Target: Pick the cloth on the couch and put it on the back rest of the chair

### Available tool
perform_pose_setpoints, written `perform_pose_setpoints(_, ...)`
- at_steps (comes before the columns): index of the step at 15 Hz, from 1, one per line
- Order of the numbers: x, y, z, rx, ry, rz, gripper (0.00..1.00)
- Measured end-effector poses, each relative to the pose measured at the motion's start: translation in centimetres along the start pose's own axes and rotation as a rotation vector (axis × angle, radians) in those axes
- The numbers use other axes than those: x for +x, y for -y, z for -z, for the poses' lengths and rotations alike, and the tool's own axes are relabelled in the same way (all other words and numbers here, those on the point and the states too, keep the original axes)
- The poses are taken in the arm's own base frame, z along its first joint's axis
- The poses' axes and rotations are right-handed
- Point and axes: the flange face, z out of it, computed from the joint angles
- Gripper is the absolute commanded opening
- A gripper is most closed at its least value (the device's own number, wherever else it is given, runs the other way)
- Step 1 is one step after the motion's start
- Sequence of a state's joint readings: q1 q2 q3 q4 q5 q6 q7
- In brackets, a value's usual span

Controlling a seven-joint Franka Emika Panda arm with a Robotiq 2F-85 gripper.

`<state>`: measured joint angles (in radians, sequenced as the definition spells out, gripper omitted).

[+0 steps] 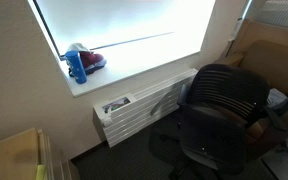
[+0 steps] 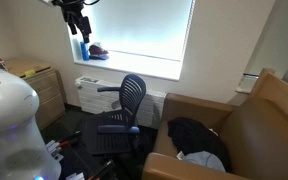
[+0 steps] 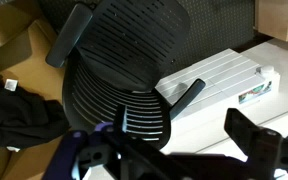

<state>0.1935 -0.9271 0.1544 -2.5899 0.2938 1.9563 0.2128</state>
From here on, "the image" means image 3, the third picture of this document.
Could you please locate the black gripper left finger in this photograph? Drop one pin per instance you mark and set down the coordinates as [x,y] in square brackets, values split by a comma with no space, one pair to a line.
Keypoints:
[120,122]

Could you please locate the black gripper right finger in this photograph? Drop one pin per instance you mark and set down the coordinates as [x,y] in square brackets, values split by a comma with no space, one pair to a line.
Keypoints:
[242,131]

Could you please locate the black cloth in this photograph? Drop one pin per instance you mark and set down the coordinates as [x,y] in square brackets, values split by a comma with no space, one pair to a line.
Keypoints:
[27,119]

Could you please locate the black mesh office chair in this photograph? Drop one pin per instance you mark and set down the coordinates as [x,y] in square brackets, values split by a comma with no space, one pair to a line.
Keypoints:
[115,54]

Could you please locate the tan leather couch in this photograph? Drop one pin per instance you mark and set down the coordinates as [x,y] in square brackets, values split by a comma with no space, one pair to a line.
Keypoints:
[25,39]

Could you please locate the wooden cabinet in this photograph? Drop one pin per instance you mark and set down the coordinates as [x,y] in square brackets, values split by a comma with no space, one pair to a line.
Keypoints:
[271,18]

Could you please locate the white wall heater unit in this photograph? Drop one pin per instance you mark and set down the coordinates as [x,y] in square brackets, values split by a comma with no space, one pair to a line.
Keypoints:
[232,81]

